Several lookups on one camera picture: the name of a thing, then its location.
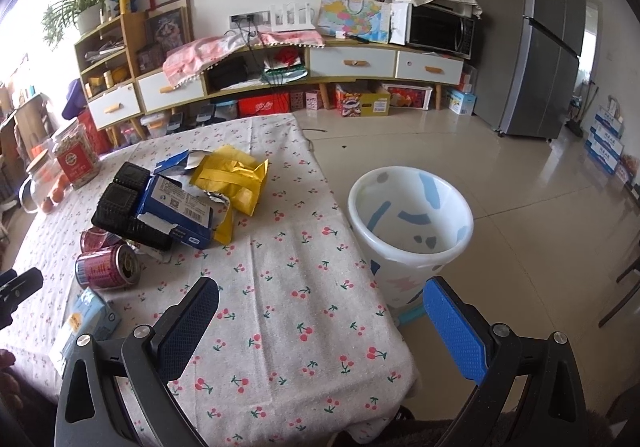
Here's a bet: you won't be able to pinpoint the yellow foil snack bag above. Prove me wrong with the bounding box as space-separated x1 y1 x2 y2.
190 145 269 245

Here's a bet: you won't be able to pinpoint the orange tomatoes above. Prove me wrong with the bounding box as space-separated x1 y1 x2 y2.
40 173 70 214

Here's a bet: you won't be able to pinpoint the framed picture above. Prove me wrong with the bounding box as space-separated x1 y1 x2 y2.
145 0 194 57

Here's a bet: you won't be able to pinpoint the white red storage box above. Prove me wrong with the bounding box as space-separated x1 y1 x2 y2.
382 83 434 110

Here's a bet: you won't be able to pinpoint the black plastic cookie tray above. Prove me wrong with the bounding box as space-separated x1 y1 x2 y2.
91 161 174 252

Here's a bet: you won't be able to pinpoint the pink cloth on cabinet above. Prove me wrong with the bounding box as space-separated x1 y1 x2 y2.
162 30 326 89

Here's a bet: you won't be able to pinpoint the light blue tissue box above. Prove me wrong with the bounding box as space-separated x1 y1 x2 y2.
447 89 476 116

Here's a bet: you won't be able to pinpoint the grey refrigerator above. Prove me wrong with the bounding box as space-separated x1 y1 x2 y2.
471 0 586 141

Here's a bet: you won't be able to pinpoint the black power cable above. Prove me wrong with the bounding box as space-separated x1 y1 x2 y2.
234 16 286 89

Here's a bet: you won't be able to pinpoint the clear jar red label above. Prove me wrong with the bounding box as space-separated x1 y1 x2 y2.
52 118 101 189

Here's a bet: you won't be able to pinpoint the blue cookie box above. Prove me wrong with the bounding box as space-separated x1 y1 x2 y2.
136 150 233 250

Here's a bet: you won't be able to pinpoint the stacked blue white cartons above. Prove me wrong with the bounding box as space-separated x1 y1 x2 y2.
585 107 624 175

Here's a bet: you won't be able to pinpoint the red gift box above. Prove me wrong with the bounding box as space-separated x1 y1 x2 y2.
238 92 291 118

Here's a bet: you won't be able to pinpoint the colourful map bag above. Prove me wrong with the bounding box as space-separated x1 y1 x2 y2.
317 0 392 44

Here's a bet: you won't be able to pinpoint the white patterned trash bin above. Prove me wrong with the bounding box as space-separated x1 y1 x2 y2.
347 166 474 326

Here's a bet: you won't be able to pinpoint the black microwave oven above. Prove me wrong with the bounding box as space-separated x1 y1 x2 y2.
406 5 475 59

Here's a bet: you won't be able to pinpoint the cherry print tablecloth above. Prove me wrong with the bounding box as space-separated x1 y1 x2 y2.
1 115 417 446

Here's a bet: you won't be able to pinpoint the yellow red cardboard box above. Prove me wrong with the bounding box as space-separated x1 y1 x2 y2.
335 84 390 118

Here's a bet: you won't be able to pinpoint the light blue milk carton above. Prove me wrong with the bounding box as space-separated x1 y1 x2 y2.
56 288 122 358

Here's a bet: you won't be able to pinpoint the red drink can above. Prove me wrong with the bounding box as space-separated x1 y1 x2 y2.
80 227 122 253
75 243 141 290

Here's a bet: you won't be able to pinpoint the wooden TV cabinet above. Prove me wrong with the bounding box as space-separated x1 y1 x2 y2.
85 37 463 130

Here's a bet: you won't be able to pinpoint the potted green plant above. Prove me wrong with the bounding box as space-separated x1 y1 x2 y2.
42 0 106 48

